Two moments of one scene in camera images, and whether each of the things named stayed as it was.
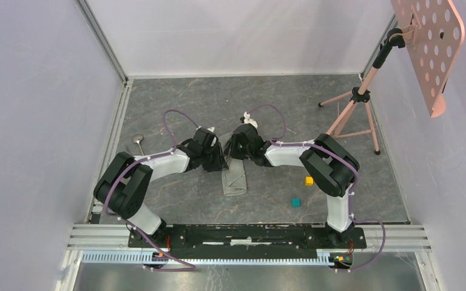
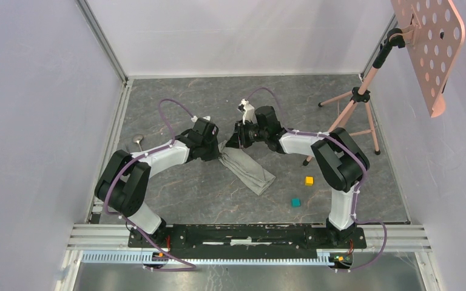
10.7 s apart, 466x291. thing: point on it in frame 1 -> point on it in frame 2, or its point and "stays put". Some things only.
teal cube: [296, 202] stays put
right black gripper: [231, 151] -> [238, 139]
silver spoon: [138, 139] stays put
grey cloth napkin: [233, 179] -> [244, 168]
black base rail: [247, 240] stays put
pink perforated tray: [434, 34] stays put
